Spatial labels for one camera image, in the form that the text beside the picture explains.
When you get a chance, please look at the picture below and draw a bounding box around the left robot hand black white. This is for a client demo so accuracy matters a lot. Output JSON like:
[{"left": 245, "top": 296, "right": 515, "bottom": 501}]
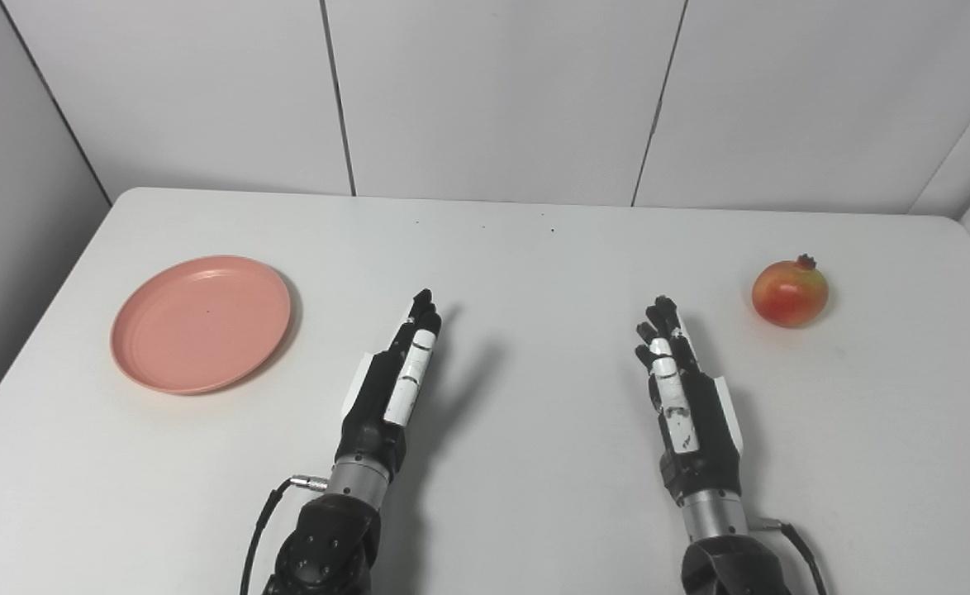
[{"left": 335, "top": 288, "right": 443, "bottom": 481}]

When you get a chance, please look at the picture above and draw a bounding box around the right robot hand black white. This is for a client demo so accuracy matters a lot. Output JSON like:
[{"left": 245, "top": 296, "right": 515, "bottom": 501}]
[{"left": 635, "top": 295, "right": 744, "bottom": 506}]

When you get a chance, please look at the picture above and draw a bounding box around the red yellow pomegranate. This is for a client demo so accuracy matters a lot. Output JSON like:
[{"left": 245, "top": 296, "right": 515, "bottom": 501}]
[{"left": 751, "top": 255, "right": 830, "bottom": 328}]

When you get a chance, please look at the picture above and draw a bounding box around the pink round plate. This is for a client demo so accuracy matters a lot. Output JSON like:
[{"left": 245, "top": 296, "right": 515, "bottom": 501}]
[{"left": 110, "top": 255, "right": 293, "bottom": 395}]

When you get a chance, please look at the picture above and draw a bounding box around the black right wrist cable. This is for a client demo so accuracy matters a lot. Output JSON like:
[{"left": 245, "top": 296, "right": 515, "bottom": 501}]
[{"left": 748, "top": 517, "right": 828, "bottom": 595}]

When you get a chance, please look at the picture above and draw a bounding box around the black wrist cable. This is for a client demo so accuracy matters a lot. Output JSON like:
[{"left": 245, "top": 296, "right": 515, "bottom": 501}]
[
  {"left": 748, "top": 517, "right": 828, "bottom": 595},
  {"left": 240, "top": 474, "right": 329, "bottom": 595}
]

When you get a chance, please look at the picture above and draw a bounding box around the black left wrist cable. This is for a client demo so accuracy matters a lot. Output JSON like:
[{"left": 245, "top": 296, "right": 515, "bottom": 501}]
[{"left": 240, "top": 474, "right": 329, "bottom": 595}]

